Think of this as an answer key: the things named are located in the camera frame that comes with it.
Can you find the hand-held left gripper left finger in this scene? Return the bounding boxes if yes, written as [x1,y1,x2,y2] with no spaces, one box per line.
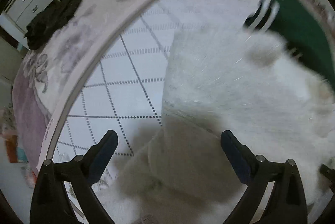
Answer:
[30,130,118,224]

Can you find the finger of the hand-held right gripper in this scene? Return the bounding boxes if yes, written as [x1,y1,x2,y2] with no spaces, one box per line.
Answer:
[320,164,335,184]

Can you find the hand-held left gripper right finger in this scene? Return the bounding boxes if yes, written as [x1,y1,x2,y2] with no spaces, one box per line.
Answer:
[220,130,308,224]

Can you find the white fluffy sweater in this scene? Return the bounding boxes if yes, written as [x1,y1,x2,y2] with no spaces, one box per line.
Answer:
[101,23,335,224]

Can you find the white diamond-patterned quilted mat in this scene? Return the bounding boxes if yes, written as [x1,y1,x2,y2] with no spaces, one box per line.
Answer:
[37,0,296,216]

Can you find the orange bag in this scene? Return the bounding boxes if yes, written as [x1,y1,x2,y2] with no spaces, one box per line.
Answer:
[5,135,19,164]

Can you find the green jacket with striped cuff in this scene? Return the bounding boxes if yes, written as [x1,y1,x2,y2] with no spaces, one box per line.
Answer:
[242,0,335,83]

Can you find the black cloth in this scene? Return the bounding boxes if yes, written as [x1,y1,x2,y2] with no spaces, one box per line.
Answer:
[25,0,84,50]

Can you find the white drawer cabinet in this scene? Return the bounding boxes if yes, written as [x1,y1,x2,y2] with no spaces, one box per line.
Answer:
[5,0,62,31]

